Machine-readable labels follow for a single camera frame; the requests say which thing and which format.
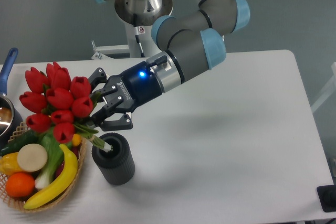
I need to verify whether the green bok choy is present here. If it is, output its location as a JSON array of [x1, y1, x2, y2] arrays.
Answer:
[[35, 127, 64, 190]]

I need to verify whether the orange fruit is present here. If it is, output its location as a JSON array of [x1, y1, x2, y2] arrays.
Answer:
[[5, 172, 35, 198]]

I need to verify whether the dark grey ribbed vase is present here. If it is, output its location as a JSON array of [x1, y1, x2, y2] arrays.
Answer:
[[91, 133, 135, 186]]

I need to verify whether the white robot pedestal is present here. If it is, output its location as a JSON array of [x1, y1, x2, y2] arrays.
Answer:
[[124, 23, 161, 58]]

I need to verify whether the yellow banana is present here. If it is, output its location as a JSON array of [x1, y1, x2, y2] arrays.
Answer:
[[23, 144, 78, 210]]

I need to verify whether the woven wicker basket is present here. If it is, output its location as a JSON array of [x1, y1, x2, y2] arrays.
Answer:
[[0, 120, 87, 214]]

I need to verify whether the green cucumber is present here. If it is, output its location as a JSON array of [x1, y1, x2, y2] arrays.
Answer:
[[1, 130, 38, 156]]

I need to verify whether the beige round disc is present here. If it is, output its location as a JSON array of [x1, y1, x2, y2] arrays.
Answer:
[[17, 144, 48, 172]]

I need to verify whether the black device at edge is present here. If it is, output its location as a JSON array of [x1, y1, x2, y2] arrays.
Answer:
[[317, 185, 335, 212]]

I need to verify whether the yellow bell pepper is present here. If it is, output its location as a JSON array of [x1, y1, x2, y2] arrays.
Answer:
[[1, 152, 24, 176]]

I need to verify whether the red tulip bouquet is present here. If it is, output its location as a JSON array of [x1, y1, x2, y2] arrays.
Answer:
[[19, 62, 113, 152]]

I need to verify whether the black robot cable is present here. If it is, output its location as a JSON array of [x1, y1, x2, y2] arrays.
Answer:
[[132, 13, 145, 58]]

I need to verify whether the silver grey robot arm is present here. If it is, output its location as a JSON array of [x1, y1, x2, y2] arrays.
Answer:
[[87, 0, 250, 131]]

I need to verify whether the white clamp bracket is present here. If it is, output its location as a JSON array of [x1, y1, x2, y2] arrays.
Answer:
[[91, 40, 130, 60]]

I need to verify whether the blue handled saucepan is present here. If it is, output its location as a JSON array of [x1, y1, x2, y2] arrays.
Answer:
[[1, 48, 22, 148]]

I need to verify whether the yellow lemon squash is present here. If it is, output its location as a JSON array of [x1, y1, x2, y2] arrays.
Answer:
[[72, 134, 81, 147]]

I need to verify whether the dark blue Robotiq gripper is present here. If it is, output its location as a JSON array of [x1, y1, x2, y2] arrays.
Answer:
[[88, 61, 162, 132]]

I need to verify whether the red fruit in basket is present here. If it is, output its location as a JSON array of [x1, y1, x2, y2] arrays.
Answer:
[[54, 146, 79, 179]]

